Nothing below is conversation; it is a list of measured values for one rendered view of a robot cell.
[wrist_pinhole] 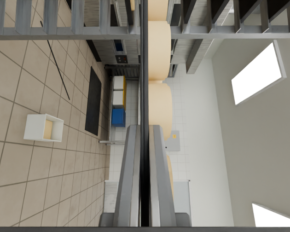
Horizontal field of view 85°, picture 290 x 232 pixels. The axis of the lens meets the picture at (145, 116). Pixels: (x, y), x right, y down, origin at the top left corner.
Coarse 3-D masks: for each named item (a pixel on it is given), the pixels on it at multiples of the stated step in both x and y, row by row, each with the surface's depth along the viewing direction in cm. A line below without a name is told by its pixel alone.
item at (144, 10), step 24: (144, 0) 10; (144, 24) 10; (144, 48) 10; (144, 72) 10; (144, 96) 10; (144, 120) 10; (144, 144) 9; (144, 168) 9; (144, 192) 9; (144, 216) 9
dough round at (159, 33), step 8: (152, 24) 12; (160, 24) 12; (168, 24) 13; (152, 32) 12; (160, 32) 12; (168, 32) 12; (152, 40) 12; (160, 40) 12; (168, 40) 12; (152, 48) 12; (160, 48) 12; (168, 48) 12; (152, 56) 12; (160, 56) 12; (168, 56) 12; (152, 64) 13; (160, 64) 13; (168, 64) 13; (152, 72) 13; (160, 72) 13; (152, 80) 15; (160, 80) 15
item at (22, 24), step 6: (18, 0) 52; (24, 0) 54; (30, 0) 54; (18, 6) 52; (24, 6) 54; (30, 6) 54; (18, 12) 52; (24, 12) 54; (30, 12) 54; (18, 18) 52; (24, 18) 53; (30, 18) 53; (18, 24) 52; (24, 24) 53; (30, 24) 53; (18, 30) 52; (24, 30) 53
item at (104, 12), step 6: (102, 0) 54; (108, 0) 54; (102, 6) 54; (108, 6) 54; (102, 12) 53; (108, 12) 53; (102, 18) 53; (108, 18) 53; (102, 24) 53; (108, 24) 53; (102, 30) 53; (108, 30) 53
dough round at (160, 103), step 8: (152, 88) 12; (160, 88) 12; (168, 88) 13; (152, 96) 12; (160, 96) 12; (168, 96) 12; (152, 104) 12; (160, 104) 12; (168, 104) 12; (152, 112) 12; (160, 112) 11; (168, 112) 11; (152, 120) 12; (160, 120) 12; (168, 120) 12; (168, 128) 12; (168, 136) 13
